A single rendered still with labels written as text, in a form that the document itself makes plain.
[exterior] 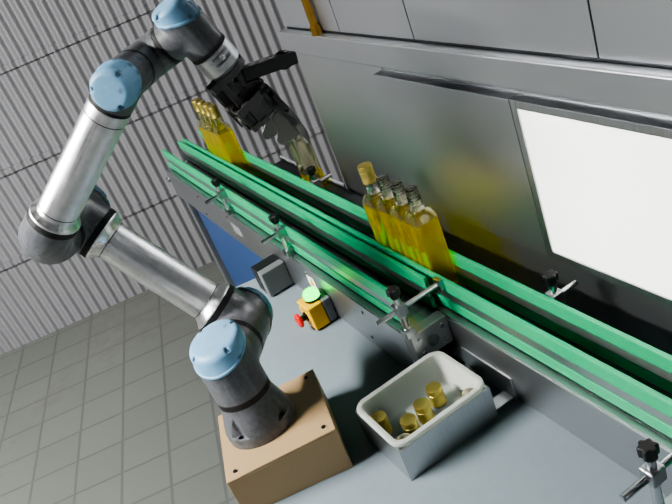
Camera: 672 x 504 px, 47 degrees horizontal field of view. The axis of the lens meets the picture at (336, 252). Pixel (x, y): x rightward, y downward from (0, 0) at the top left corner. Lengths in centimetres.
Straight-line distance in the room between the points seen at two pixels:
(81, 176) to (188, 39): 30
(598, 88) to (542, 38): 14
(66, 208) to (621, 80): 95
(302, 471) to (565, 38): 93
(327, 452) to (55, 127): 287
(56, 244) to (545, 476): 98
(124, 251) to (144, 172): 255
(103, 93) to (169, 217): 296
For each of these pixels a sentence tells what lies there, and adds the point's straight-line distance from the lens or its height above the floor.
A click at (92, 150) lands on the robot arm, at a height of 151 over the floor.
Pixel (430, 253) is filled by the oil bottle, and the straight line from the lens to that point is 166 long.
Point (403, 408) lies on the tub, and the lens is 164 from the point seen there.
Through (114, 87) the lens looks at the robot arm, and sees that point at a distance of 130.
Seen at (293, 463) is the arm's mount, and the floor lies 82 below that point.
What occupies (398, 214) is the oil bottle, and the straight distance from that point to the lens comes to 167.
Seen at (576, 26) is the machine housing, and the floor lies 145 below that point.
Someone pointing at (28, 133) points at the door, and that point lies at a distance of 413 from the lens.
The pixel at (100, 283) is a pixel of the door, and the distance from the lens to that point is 441.
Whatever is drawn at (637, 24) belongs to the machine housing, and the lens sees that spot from 118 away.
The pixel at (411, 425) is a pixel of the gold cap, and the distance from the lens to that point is 154.
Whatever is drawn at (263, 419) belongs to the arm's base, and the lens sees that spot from 157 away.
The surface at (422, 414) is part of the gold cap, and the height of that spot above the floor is 80.
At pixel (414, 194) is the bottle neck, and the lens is 161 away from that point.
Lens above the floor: 184
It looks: 28 degrees down
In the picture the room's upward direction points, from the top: 22 degrees counter-clockwise
